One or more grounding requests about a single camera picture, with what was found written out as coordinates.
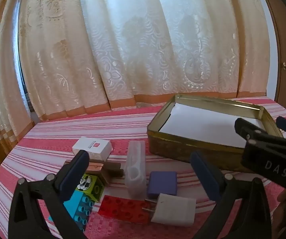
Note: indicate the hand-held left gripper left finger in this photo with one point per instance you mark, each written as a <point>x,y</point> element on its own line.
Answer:
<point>74,176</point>

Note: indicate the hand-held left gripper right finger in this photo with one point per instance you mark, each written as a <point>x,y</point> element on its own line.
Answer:
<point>205,176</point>

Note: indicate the blue building block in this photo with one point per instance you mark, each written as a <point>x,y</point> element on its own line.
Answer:
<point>83,204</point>

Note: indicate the gold metal tin box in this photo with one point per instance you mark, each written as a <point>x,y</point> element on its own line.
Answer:
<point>182,151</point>

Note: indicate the white box with red label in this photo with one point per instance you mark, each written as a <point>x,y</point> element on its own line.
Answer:
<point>93,145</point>

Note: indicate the purple square block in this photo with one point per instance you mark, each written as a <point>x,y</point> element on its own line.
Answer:
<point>162,183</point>

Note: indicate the white plug charger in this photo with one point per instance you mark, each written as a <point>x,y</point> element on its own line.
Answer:
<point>175,210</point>

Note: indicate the red building plate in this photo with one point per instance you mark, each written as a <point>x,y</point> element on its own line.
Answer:
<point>118,208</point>

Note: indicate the clear plastic case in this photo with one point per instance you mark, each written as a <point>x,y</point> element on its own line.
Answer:
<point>135,179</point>

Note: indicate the green football print block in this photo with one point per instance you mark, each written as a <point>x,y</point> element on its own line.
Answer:
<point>93,188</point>

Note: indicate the pink striped blanket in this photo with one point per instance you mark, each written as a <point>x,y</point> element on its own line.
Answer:
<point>58,139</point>

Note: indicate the white paper sheet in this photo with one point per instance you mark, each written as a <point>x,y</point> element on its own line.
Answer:
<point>202,124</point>

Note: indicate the brown wooden door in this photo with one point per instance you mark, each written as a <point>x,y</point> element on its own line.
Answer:
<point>285,42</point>

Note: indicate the cream patterned curtain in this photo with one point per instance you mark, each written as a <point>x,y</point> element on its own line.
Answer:
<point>133,42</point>

